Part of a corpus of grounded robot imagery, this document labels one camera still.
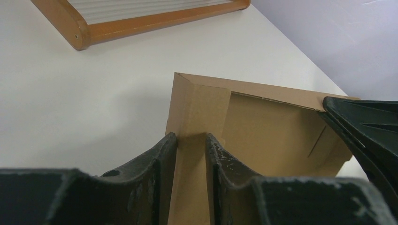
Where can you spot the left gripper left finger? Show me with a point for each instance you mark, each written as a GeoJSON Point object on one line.
{"type": "Point", "coordinates": [136, 193]}

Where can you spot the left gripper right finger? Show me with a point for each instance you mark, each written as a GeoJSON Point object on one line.
{"type": "Point", "coordinates": [237, 195]}

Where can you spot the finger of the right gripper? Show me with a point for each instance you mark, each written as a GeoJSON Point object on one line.
{"type": "Point", "coordinates": [369, 128]}

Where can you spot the brown cardboard box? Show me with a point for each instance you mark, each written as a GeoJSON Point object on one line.
{"type": "Point", "coordinates": [276, 131]}

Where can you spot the orange wooden shelf rack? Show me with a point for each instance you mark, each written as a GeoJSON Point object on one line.
{"type": "Point", "coordinates": [88, 22]}

